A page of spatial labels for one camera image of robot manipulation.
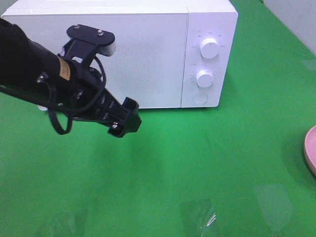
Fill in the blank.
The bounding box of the white microwave knob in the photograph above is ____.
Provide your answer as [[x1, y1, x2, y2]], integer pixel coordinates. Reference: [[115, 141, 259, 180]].
[[196, 70, 214, 88], [199, 37, 220, 59]]

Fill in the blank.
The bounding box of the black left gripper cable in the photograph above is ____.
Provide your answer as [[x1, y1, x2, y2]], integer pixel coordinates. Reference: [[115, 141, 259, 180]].
[[0, 55, 107, 135]]

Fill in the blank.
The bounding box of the white microwave oven body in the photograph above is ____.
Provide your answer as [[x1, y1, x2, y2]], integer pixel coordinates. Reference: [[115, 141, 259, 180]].
[[2, 0, 238, 108]]

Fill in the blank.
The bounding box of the pink plastic plate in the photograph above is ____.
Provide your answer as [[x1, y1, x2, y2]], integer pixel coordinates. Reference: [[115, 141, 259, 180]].
[[304, 126, 316, 177]]

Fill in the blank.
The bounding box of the white microwave door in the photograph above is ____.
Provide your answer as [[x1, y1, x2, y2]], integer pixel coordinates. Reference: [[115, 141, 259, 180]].
[[3, 12, 187, 109]]

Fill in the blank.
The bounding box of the round microwave door button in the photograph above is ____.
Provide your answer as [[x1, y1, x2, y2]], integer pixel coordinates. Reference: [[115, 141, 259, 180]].
[[193, 93, 208, 105]]

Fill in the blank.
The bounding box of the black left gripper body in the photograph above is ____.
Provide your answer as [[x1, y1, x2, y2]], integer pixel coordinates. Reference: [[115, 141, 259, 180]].
[[58, 39, 106, 119]]

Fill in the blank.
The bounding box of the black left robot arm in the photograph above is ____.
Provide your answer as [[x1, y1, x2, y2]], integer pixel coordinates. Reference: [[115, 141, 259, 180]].
[[0, 20, 141, 138]]

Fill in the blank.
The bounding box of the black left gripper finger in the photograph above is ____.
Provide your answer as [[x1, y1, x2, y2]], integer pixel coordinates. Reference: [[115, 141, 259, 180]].
[[74, 111, 142, 138], [102, 88, 139, 116]]

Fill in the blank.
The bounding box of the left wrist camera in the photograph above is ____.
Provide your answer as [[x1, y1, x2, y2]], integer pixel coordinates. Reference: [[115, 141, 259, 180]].
[[66, 24, 116, 57]]

